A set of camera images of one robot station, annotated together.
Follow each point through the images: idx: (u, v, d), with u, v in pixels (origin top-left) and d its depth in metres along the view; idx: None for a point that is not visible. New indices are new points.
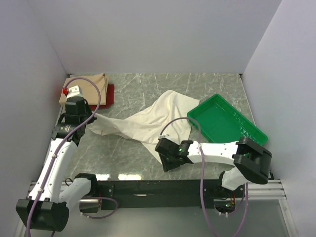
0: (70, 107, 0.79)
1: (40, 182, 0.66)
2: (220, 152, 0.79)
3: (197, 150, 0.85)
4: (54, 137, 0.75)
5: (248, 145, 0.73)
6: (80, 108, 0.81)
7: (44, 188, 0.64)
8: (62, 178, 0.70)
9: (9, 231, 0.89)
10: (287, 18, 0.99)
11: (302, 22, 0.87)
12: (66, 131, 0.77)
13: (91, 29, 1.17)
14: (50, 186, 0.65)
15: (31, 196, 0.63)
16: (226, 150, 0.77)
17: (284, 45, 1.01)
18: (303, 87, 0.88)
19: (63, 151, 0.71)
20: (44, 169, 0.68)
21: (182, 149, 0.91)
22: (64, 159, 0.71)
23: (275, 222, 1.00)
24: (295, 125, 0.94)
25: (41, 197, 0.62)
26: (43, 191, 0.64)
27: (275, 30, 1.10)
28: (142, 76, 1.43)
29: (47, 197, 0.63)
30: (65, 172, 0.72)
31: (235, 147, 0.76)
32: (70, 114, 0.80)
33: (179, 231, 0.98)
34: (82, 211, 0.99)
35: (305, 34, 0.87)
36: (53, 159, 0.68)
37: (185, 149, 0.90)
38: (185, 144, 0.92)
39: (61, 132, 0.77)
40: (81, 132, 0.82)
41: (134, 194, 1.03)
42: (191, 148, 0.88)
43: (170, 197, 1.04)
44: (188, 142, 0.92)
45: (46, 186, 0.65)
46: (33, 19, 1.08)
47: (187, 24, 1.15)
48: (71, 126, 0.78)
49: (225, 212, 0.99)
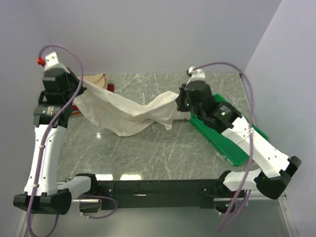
0: (49, 84, 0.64)
1: (32, 177, 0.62)
2: (268, 155, 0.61)
3: (245, 135, 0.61)
4: (37, 124, 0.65)
5: (295, 170, 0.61)
6: (62, 84, 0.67)
7: (38, 182, 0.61)
8: (55, 167, 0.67)
9: (9, 231, 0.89)
10: (287, 18, 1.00)
11: (302, 22, 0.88)
12: (50, 114, 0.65)
13: (91, 29, 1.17)
14: (44, 179, 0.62)
15: (26, 192, 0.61)
16: (276, 159, 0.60)
17: (284, 45, 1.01)
18: (303, 87, 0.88)
19: (51, 140, 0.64)
20: (34, 163, 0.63)
21: (225, 115, 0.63)
22: (54, 149, 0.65)
23: (276, 222, 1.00)
24: (295, 126, 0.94)
25: (37, 192, 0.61)
26: (38, 185, 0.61)
27: (275, 30, 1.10)
28: (142, 76, 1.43)
29: (43, 191, 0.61)
30: (57, 160, 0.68)
31: (286, 164, 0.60)
32: (51, 92, 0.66)
33: (179, 232, 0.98)
34: (82, 211, 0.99)
35: (305, 34, 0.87)
36: (40, 152, 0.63)
37: (226, 118, 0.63)
38: (230, 112, 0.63)
39: (44, 115, 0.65)
40: (67, 111, 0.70)
41: (134, 194, 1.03)
42: (238, 125, 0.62)
43: (170, 197, 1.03)
44: (236, 111, 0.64)
45: (40, 180, 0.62)
46: (33, 19, 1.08)
47: (187, 24, 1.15)
48: (55, 108, 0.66)
49: (226, 212, 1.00)
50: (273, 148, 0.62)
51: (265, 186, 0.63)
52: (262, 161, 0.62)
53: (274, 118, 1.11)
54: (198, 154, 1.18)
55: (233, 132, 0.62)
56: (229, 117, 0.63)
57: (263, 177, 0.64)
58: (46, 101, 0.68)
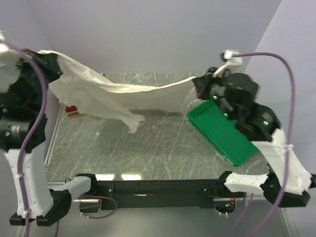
0: None
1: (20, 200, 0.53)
2: (296, 174, 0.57)
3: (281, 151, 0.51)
4: (7, 148, 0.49)
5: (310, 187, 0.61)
6: None
7: (29, 207, 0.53)
8: (44, 182, 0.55)
9: (10, 231, 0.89)
10: (287, 18, 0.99)
11: (301, 22, 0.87)
12: (15, 135, 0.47)
13: (91, 29, 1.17)
14: (35, 204, 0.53)
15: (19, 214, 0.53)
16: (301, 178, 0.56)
17: (283, 45, 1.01)
18: (301, 88, 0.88)
19: (29, 167, 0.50)
20: (18, 189, 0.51)
21: (267, 125, 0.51)
22: (35, 171, 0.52)
23: (276, 223, 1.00)
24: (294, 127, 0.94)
25: (32, 215, 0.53)
26: (30, 209, 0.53)
27: (275, 30, 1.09)
28: (142, 76, 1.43)
29: (38, 214, 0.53)
30: (43, 176, 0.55)
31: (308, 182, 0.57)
32: (10, 106, 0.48)
33: (179, 232, 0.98)
34: (82, 211, 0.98)
35: (303, 35, 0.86)
36: (21, 183, 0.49)
37: (267, 129, 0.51)
38: (271, 122, 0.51)
39: (9, 138, 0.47)
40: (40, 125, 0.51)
41: (134, 194, 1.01)
42: (278, 138, 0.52)
43: (170, 197, 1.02)
44: (277, 122, 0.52)
45: (31, 205, 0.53)
46: (33, 19, 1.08)
47: (187, 24, 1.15)
48: (20, 126, 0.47)
49: (225, 212, 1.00)
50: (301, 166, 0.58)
51: (271, 195, 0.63)
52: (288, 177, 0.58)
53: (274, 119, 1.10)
54: (198, 154, 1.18)
55: (270, 146, 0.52)
56: (269, 128, 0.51)
57: (270, 186, 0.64)
58: (9, 113, 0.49)
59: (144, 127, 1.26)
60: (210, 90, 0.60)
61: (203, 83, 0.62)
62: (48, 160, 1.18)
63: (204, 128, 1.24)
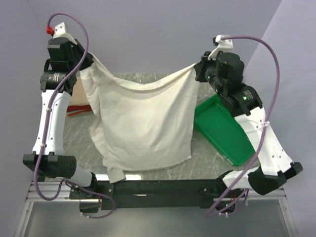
0: (55, 51, 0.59)
1: (40, 137, 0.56)
2: (273, 153, 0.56)
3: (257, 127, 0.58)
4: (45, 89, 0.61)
5: (289, 174, 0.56)
6: (66, 52, 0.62)
7: (46, 142, 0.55)
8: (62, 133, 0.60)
9: (10, 231, 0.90)
10: (287, 18, 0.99)
11: (302, 22, 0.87)
12: (55, 79, 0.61)
13: (91, 29, 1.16)
14: (52, 140, 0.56)
15: (34, 151, 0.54)
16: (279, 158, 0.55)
17: (282, 45, 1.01)
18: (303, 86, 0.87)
19: (57, 104, 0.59)
20: (41, 122, 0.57)
21: (246, 101, 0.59)
22: (61, 109, 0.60)
23: (276, 223, 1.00)
24: (293, 130, 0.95)
25: (45, 152, 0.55)
26: (46, 146, 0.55)
27: (275, 30, 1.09)
28: (142, 76, 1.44)
29: (51, 151, 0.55)
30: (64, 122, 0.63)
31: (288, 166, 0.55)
32: (56, 60, 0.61)
33: (179, 231, 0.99)
34: (82, 211, 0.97)
35: (304, 34, 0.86)
36: (47, 114, 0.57)
37: (247, 104, 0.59)
38: (252, 98, 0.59)
39: (51, 81, 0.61)
40: (72, 81, 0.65)
41: (133, 194, 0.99)
42: (255, 113, 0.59)
43: (170, 197, 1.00)
44: (258, 100, 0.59)
45: (47, 140, 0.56)
46: (33, 19, 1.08)
47: (187, 26, 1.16)
48: (61, 74, 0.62)
49: (226, 212, 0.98)
50: (281, 148, 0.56)
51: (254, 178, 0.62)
52: (266, 153, 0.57)
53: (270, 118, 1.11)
54: (198, 154, 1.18)
55: (248, 120, 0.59)
56: (249, 103, 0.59)
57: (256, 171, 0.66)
58: (52, 70, 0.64)
59: None
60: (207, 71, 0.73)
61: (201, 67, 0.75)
62: None
63: (204, 128, 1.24)
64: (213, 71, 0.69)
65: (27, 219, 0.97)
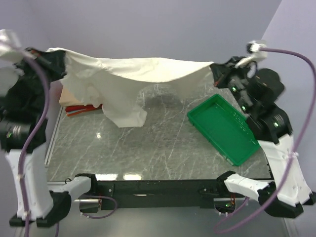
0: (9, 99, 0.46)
1: (20, 202, 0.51)
2: (295, 184, 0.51)
3: (284, 154, 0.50)
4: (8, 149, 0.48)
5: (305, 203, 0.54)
6: (25, 89, 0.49)
7: (30, 209, 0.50)
8: (45, 187, 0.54)
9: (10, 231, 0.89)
10: (291, 18, 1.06)
11: (303, 19, 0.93)
12: (15, 135, 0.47)
13: None
14: (35, 206, 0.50)
15: (20, 217, 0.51)
16: (300, 189, 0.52)
17: (286, 43, 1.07)
18: (304, 80, 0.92)
19: (29, 168, 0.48)
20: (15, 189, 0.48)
21: (277, 127, 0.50)
22: (36, 167, 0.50)
23: (277, 223, 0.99)
24: (296, 125, 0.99)
25: (31, 217, 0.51)
26: (31, 212, 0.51)
27: (281, 30, 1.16)
28: None
29: (38, 216, 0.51)
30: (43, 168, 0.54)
31: (305, 196, 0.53)
32: (13, 106, 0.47)
33: (179, 232, 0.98)
34: (82, 211, 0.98)
35: (305, 32, 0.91)
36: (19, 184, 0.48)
37: (276, 132, 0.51)
38: (284, 125, 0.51)
39: (11, 139, 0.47)
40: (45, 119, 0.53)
41: (134, 194, 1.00)
42: (285, 142, 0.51)
43: (170, 197, 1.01)
44: (289, 127, 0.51)
45: (30, 206, 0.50)
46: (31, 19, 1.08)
47: None
48: (22, 127, 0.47)
49: (225, 212, 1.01)
50: (302, 179, 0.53)
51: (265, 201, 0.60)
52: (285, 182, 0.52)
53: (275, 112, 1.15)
54: (198, 154, 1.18)
55: (274, 148, 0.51)
56: (279, 131, 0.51)
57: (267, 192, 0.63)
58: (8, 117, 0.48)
59: (144, 127, 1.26)
60: (230, 81, 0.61)
61: (223, 73, 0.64)
62: (48, 159, 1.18)
63: (204, 128, 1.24)
64: (240, 82, 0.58)
65: None
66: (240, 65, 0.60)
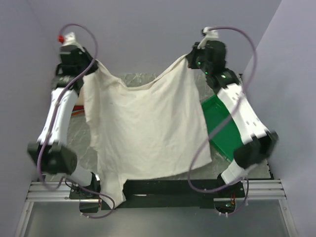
0: (64, 57, 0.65)
1: (46, 128, 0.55)
2: (247, 120, 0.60)
3: (235, 96, 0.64)
4: (54, 88, 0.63)
5: (268, 146, 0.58)
6: (77, 58, 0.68)
7: (51, 132, 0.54)
8: (66, 129, 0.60)
9: (10, 230, 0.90)
10: (287, 17, 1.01)
11: (302, 20, 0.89)
12: (66, 80, 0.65)
13: (91, 28, 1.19)
14: (59, 128, 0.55)
15: (39, 139, 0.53)
16: (254, 125, 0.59)
17: (283, 43, 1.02)
18: (302, 83, 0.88)
19: (65, 100, 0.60)
20: (48, 118, 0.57)
21: (226, 79, 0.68)
22: (66, 109, 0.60)
23: (275, 223, 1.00)
24: (293, 127, 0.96)
25: (50, 140, 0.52)
26: (51, 135, 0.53)
27: (275, 29, 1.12)
28: (142, 76, 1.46)
29: (56, 139, 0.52)
30: (69, 120, 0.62)
31: (263, 131, 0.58)
32: (66, 66, 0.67)
33: (178, 231, 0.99)
34: (82, 211, 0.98)
35: (304, 32, 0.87)
36: (55, 109, 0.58)
37: (226, 83, 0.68)
38: (231, 77, 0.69)
39: (61, 81, 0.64)
40: (82, 84, 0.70)
41: (134, 194, 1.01)
42: (233, 88, 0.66)
43: (170, 198, 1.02)
44: (236, 79, 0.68)
45: (53, 130, 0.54)
46: (33, 19, 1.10)
47: (187, 22, 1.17)
48: (71, 77, 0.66)
49: (226, 212, 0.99)
50: (256, 118, 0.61)
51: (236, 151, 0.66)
52: (242, 125, 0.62)
53: (273, 115, 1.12)
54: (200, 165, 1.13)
55: (226, 94, 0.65)
56: (227, 81, 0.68)
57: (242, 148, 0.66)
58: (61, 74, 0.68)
59: None
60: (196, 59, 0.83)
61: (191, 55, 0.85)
62: None
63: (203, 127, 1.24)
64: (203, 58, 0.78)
65: (27, 220, 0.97)
66: (200, 46, 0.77)
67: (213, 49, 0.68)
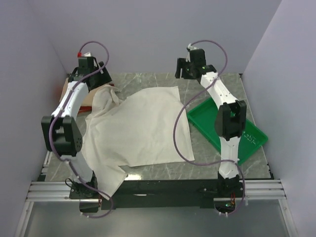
0: (82, 61, 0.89)
1: (59, 106, 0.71)
2: (221, 94, 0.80)
3: (210, 79, 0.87)
4: (70, 80, 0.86)
5: (236, 110, 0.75)
6: (90, 64, 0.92)
7: (64, 109, 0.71)
8: (76, 110, 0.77)
9: (10, 230, 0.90)
10: (287, 17, 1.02)
11: (301, 20, 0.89)
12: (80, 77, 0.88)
13: (91, 28, 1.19)
14: (69, 109, 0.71)
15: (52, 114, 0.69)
16: (226, 97, 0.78)
17: (283, 43, 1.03)
18: (302, 83, 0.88)
19: (79, 89, 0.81)
20: (63, 99, 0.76)
21: (204, 69, 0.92)
22: (79, 96, 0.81)
23: (276, 222, 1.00)
24: (292, 126, 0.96)
25: (61, 115, 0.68)
26: (64, 111, 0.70)
27: (275, 29, 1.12)
28: (142, 76, 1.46)
29: (67, 114, 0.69)
30: (79, 106, 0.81)
31: (232, 100, 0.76)
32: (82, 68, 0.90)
33: (178, 231, 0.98)
34: (82, 211, 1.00)
35: (303, 32, 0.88)
36: (69, 93, 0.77)
37: (206, 71, 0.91)
38: (209, 68, 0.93)
39: (76, 78, 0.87)
40: (91, 81, 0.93)
41: (134, 194, 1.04)
42: (210, 74, 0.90)
43: (170, 197, 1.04)
44: (213, 68, 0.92)
45: (66, 109, 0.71)
46: (33, 19, 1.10)
47: (187, 22, 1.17)
48: (84, 74, 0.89)
49: (226, 212, 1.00)
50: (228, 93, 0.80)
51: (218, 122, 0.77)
52: (217, 98, 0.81)
53: (273, 114, 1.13)
54: (198, 153, 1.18)
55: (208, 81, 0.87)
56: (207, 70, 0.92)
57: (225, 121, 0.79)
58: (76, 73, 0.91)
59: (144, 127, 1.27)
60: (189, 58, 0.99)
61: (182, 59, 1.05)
62: (48, 159, 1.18)
63: (204, 127, 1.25)
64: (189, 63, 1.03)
65: (26, 220, 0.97)
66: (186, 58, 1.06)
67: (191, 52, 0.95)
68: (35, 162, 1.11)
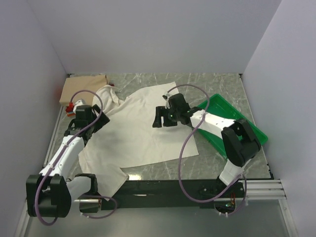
0: (79, 113, 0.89)
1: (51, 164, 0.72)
2: (217, 122, 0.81)
3: (199, 116, 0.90)
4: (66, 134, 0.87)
5: (242, 131, 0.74)
6: (88, 114, 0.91)
7: (55, 167, 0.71)
8: (69, 166, 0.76)
9: (10, 230, 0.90)
10: (287, 17, 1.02)
11: (301, 20, 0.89)
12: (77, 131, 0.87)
13: (91, 28, 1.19)
14: (60, 166, 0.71)
15: (41, 173, 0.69)
16: (222, 122, 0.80)
17: (283, 43, 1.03)
18: (302, 83, 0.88)
19: (73, 143, 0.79)
20: (56, 155, 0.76)
21: (190, 112, 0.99)
22: (75, 149, 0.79)
23: (275, 222, 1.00)
24: (292, 127, 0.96)
25: (51, 173, 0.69)
26: (54, 169, 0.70)
27: (275, 29, 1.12)
28: (142, 76, 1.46)
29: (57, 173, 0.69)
30: (73, 160, 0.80)
31: (231, 123, 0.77)
32: (79, 120, 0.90)
33: (178, 231, 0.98)
34: (82, 211, 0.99)
35: (304, 33, 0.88)
36: (64, 147, 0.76)
37: (192, 113, 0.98)
38: (193, 109, 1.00)
39: (73, 132, 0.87)
40: (89, 134, 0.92)
41: (134, 194, 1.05)
42: (196, 114, 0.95)
43: (169, 197, 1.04)
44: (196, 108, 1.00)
45: (57, 166, 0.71)
46: (32, 19, 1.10)
47: (187, 22, 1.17)
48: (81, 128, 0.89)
49: (226, 212, 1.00)
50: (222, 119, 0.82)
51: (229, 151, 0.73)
52: (214, 127, 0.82)
53: (273, 115, 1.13)
54: (198, 154, 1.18)
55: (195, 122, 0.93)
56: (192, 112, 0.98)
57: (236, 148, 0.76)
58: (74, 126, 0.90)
59: (144, 127, 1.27)
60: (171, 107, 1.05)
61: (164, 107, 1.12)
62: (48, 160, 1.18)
63: None
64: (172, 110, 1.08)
65: (26, 220, 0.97)
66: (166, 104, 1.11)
67: (175, 99, 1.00)
68: (35, 162, 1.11)
